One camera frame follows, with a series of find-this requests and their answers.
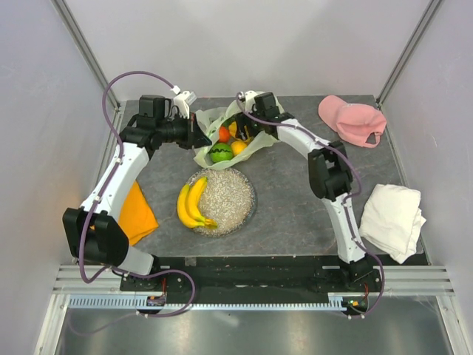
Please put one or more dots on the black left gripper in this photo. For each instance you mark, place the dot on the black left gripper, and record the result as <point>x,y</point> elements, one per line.
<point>191,129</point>

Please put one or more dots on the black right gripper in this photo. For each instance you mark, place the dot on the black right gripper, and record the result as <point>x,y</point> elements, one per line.
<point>242,119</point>

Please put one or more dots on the translucent green plastic bag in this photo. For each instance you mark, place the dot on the translucent green plastic bag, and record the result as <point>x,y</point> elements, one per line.
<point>210,121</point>

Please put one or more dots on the yellow fake banana bunch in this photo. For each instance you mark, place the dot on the yellow fake banana bunch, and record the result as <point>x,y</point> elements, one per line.
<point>188,206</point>

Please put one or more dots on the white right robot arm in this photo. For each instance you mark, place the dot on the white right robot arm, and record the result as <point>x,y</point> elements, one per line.
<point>329,171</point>

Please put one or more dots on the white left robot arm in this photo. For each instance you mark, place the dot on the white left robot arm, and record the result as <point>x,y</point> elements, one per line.
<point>92,230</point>

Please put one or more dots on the orange fake orange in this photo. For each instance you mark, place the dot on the orange fake orange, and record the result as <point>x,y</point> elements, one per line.
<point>224,135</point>

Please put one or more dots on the green fake apple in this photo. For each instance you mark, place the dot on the green fake apple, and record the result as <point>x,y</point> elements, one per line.
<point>220,152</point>

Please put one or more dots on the yellow fake bell pepper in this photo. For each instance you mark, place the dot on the yellow fake bell pepper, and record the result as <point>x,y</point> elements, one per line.
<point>232,128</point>

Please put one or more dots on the yellow fake lemon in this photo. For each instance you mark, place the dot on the yellow fake lemon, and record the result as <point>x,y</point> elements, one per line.
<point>238,147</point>

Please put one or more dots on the speckled glass plate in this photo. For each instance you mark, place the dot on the speckled glass plate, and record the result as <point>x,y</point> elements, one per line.
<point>229,199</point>

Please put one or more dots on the pink baseball cap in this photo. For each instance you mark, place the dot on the pink baseball cap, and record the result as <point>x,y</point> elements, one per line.
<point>359,124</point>

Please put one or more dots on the orange cloth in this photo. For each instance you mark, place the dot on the orange cloth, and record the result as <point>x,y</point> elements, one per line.
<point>136,219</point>

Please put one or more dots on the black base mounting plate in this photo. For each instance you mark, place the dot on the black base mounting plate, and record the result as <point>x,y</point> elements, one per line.
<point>310,274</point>

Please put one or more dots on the white folded towel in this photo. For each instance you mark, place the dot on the white folded towel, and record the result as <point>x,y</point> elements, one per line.
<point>392,220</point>

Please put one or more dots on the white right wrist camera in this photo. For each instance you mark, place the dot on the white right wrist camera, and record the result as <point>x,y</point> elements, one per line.
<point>246,100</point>

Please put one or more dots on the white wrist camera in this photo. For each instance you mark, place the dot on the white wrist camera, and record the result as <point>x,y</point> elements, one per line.
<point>246,100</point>
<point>183,100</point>

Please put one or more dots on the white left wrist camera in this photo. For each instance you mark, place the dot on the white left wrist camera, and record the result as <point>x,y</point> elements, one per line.
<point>183,100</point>

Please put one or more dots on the grey slotted cable duct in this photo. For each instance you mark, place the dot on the grey slotted cable duct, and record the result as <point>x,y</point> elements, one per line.
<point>145,303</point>

